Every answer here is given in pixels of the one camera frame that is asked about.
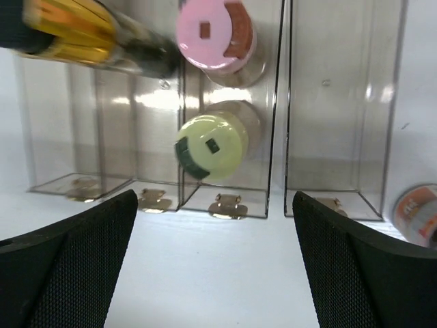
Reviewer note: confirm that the pink-lid spice jar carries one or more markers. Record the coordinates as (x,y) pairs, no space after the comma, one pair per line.
(220,39)

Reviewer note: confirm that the clear organizer bin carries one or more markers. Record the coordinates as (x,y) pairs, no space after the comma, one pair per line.
(344,71)
(60,122)
(229,90)
(140,118)

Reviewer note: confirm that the black-gold cap spice bottle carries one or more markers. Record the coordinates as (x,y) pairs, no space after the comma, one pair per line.
(90,33)

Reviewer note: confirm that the red-label lid spice jar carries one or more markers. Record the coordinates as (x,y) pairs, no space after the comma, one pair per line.
(414,215)

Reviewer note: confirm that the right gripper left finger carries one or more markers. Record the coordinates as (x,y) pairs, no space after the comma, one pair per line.
(64,274)

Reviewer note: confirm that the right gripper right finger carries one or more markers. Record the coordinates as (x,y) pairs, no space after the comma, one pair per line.
(360,277)

